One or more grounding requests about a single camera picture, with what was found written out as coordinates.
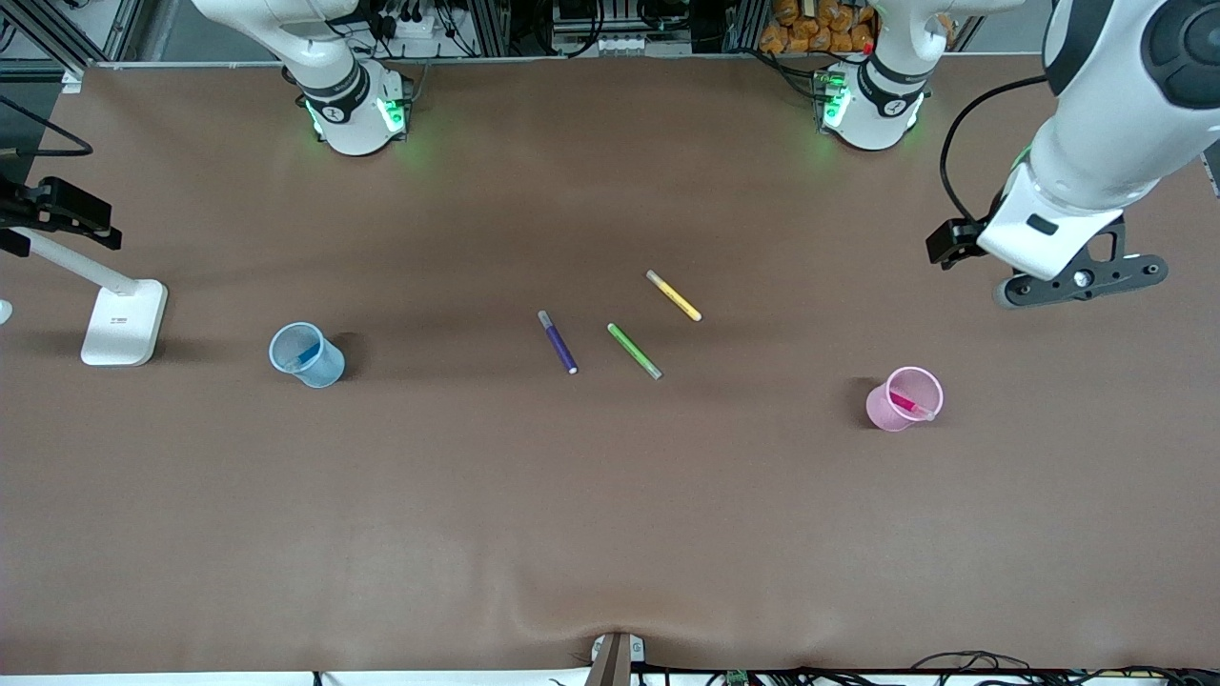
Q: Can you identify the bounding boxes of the orange bagged items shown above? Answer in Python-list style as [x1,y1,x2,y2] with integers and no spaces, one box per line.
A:
[758,0,956,55]

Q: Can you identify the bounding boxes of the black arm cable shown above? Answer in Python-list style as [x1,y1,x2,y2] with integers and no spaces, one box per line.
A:
[0,95,93,158]
[941,76,1049,225]

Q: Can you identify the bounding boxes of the blue mesh cup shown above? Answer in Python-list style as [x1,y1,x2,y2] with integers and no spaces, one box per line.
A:
[268,321,346,390]

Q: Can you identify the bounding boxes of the black cable bundle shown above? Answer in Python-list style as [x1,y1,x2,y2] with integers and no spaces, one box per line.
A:
[910,651,1220,686]

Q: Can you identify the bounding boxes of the aluminium frame bar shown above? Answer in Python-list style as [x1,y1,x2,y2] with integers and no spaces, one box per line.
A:
[0,0,144,77]

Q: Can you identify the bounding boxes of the green marker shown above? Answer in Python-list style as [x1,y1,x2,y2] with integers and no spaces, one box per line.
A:
[606,322,663,381]

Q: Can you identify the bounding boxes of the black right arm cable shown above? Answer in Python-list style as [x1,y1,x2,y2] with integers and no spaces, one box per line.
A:
[0,95,93,158]

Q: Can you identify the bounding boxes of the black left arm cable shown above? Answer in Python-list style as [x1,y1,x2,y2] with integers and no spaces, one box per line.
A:
[941,76,1049,225]

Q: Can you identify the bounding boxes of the pink mesh cup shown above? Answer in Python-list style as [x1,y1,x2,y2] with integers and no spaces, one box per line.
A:
[865,366,946,434]

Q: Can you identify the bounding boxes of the white terminal strip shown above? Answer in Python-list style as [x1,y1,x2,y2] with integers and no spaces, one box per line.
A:
[569,35,659,55]

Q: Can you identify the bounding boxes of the yellow marker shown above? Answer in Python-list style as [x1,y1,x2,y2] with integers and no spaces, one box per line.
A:
[645,269,703,323]

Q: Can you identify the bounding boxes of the white desk lamp stand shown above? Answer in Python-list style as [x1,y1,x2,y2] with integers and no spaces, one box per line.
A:
[19,229,170,368]

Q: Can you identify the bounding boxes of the metal table clamp bracket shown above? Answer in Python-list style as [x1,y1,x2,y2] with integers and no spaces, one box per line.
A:
[583,631,646,686]

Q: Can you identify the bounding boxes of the purple marker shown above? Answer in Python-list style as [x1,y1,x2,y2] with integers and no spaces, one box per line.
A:
[537,310,580,375]

